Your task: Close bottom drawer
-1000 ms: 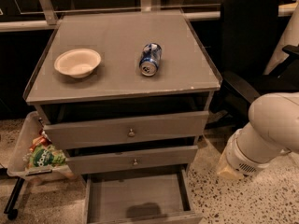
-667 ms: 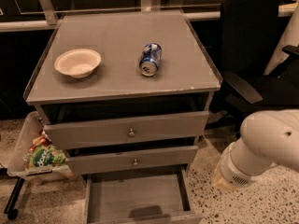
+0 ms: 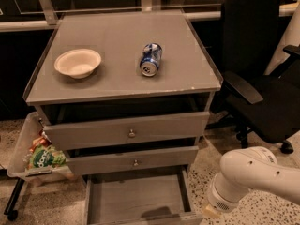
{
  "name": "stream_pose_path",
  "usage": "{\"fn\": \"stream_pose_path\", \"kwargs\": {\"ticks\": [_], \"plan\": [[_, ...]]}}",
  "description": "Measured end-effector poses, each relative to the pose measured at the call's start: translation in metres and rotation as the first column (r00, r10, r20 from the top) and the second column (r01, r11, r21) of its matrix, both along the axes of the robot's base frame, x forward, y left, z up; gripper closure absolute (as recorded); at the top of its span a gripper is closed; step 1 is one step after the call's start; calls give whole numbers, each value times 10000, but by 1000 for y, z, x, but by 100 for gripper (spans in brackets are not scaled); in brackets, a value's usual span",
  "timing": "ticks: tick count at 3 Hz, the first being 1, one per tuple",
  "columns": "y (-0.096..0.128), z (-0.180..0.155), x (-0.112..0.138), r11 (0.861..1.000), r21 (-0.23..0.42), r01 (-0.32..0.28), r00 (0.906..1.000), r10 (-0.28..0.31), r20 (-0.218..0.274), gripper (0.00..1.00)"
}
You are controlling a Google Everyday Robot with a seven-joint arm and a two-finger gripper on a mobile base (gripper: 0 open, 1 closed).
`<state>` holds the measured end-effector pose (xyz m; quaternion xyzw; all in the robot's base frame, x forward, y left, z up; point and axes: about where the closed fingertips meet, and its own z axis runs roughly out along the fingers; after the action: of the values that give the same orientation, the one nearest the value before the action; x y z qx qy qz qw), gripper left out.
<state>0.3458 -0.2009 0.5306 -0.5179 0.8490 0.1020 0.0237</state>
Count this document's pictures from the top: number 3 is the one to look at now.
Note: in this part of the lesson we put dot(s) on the grey bottom drawer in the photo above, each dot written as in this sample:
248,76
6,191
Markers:
157,196

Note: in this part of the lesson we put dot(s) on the grey drawer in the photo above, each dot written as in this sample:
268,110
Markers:
127,130
132,160
157,196

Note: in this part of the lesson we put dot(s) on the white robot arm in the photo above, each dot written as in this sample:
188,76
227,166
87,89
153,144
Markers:
244,170

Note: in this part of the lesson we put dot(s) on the grey drawer cabinet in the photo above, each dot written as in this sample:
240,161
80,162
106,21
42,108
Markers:
186,80

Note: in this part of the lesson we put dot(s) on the grey middle drawer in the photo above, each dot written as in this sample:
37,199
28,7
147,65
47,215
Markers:
132,160

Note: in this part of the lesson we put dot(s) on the grey top drawer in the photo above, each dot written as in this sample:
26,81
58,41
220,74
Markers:
127,130

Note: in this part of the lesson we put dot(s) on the blue soda can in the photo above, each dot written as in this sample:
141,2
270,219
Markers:
150,60

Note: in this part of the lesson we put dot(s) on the white paper bowl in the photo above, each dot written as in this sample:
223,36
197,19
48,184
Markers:
77,64

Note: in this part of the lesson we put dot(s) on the black office chair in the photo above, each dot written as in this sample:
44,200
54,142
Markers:
255,102

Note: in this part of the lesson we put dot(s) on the red snack bag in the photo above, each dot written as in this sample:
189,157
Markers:
42,139

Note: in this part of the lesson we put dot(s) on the green snack bag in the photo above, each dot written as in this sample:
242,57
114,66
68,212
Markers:
46,157

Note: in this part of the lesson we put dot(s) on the clear plastic side bin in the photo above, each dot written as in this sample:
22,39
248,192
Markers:
18,165

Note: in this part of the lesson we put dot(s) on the black cart leg with caster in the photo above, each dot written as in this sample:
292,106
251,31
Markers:
10,210

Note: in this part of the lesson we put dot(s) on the metal rail with brackets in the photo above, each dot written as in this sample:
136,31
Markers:
31,15

